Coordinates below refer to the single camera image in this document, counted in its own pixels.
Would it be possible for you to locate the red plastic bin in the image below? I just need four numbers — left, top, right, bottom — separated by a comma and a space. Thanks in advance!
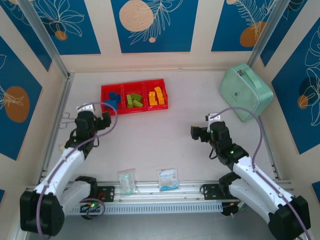
100, 82, 125, 116
121, 80, 147, 115
142, 78, 170, 111

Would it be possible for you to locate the mint green zipper bag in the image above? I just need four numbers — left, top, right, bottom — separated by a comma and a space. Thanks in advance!
219, 62, 274, 123

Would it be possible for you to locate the blue white printed packet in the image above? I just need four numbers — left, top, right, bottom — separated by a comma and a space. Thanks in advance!
156, 167, 181, 193

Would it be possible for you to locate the clear plastic packet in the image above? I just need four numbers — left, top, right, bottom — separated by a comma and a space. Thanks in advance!
116, 168, 139, 196

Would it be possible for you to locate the circuit board with green light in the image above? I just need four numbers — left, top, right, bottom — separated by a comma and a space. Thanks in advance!
79, 198, 106, 215

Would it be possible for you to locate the chrome wire hook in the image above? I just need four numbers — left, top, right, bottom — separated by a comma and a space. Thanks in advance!
60, 112, 77, 129

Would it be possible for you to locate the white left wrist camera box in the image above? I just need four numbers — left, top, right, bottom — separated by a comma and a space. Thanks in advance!
76, 102, 97, 114

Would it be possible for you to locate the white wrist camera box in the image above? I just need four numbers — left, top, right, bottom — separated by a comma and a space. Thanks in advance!
204, 112, 223, 124
76, 102, 97, 114

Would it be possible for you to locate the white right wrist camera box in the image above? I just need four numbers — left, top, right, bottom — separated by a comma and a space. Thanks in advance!
204, 112, 223, 124

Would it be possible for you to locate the aluminium side rail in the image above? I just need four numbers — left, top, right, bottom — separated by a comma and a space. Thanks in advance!
37, 73, 74, 187

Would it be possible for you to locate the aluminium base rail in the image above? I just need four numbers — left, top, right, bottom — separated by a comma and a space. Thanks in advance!
66, 180, 293, 202

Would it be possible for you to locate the coloured wire bundle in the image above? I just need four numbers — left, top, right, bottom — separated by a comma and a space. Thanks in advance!
221, 199, 250, 220

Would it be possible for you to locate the blue floral wall panel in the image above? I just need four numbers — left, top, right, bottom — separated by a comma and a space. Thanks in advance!
32, 0, 102, 56
271, 23, 320, 156
110, 0, 200, 54
259, 0, 320, 68
0, 0, 54, 73
211, 0, 279, 53
0, 36, 43, 161

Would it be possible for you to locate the grey slotted cable duct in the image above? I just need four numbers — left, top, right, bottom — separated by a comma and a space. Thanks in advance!
66, 201, 224, 216

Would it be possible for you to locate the aluminium frame post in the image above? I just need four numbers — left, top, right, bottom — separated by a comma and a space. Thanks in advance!
246, 0, 286, 72
18, 0, 73, 80

